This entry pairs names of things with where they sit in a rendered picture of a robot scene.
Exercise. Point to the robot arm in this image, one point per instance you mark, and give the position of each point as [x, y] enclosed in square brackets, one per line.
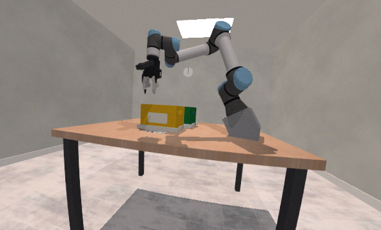
[238, 77]

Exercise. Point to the green plastic crate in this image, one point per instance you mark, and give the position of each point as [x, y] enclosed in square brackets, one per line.
[189, 117]

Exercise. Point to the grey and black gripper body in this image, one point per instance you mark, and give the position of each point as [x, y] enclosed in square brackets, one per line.
[150, 70]

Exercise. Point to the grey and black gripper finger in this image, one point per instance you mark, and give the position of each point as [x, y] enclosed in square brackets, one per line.
[145, 81]
[154, 80]

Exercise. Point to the yellow divided crate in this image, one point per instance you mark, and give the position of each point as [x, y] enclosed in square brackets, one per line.
[162, 115]

